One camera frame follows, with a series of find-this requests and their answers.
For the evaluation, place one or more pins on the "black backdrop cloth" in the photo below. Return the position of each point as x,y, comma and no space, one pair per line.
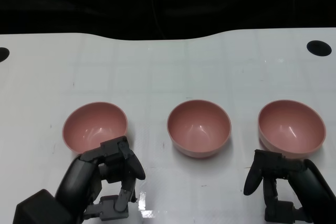
105,3

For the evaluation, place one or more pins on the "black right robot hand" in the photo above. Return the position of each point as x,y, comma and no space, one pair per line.
315,187

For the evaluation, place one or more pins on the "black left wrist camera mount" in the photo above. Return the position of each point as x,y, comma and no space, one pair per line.
39,208

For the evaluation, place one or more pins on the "black round table grommet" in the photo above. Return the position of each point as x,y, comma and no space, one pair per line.
319,48
3,54

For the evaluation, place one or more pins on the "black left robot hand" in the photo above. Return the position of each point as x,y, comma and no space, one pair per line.
78,176

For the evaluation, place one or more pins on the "pink plastic bowl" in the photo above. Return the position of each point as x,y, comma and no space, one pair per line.
199,129
291,127
92,124

